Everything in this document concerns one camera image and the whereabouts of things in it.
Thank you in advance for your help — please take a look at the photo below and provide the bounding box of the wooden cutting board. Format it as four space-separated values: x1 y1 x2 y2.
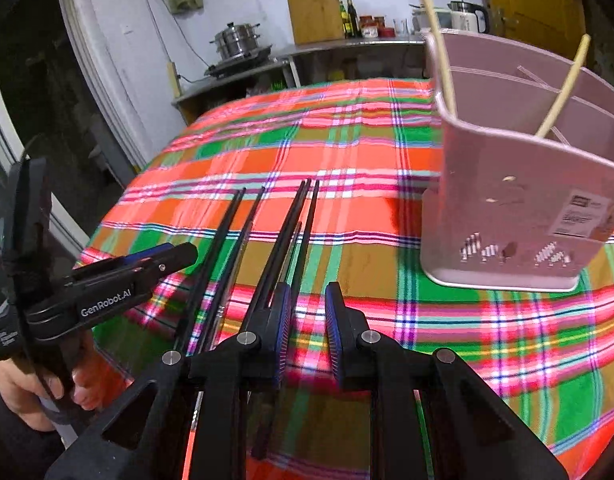
286 0 346 45

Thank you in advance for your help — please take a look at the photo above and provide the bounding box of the thin wall cable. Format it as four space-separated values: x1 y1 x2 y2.
137 0 209 83

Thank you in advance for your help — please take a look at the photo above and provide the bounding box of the stainless steel pot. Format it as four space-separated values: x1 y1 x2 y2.
209 21 263 59

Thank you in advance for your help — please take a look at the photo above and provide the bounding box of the pink plastic utensil basket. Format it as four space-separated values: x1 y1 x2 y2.
419 29 614 293

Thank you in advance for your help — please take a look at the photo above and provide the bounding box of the white electric kettle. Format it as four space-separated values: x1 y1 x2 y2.
447 1 489 35

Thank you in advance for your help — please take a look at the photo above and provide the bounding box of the black induction cooker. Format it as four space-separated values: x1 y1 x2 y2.
204 45 273 79

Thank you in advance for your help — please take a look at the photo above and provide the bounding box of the metal kitchen table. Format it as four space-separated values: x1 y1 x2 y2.
172 35 429 126

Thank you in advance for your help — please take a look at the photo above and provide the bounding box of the person's left hand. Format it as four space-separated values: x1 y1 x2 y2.
0 330 128 433

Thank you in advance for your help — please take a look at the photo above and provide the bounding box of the plaid tablecloth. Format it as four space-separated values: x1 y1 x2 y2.
74 77 614 480

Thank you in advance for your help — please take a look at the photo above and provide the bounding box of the clear plastic container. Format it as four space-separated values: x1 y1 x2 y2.
412 5 453 33

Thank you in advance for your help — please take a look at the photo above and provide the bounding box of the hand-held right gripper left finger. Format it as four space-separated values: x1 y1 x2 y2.
44 282 294 480

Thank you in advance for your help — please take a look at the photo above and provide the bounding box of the person's left forearm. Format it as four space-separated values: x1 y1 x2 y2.
0 375 88 480

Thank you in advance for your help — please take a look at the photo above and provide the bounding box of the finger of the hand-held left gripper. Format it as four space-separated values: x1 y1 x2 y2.
71 242 199 292
122 243 175 267

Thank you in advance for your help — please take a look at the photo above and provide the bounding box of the yellow wooden door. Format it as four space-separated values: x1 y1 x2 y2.
481 0 588 61

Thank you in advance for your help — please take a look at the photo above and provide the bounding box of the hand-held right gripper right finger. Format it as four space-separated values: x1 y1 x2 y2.
324 281 570 480

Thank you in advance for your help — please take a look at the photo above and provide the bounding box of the white door frame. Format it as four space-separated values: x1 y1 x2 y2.
54 0 188 171

